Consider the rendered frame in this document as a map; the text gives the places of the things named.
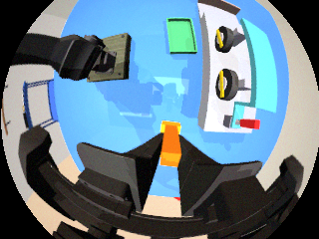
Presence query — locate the green tray floor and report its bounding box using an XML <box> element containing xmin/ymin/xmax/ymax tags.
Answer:
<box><xmin>167</xmin><ymin>21</ymin><xmax>194</xmax><ymax>51</ymax></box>

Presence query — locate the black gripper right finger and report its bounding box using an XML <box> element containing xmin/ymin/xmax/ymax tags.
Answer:
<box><xmin>177</xmin><ymin>134</ymin><xmax>263</xmax><ymax>218</ymax></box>

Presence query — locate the red-headed stop pin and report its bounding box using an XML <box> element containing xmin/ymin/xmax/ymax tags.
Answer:
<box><xmin>235</xmin><ymin>119</ymin><xmax>260</xmax><ymax>130</ymax></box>

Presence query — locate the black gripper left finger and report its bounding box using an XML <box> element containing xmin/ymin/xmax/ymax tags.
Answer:
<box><xmin>76</xmin><ymin>131</ymin><xmax>163</xmax><ymax>212</ymax></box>

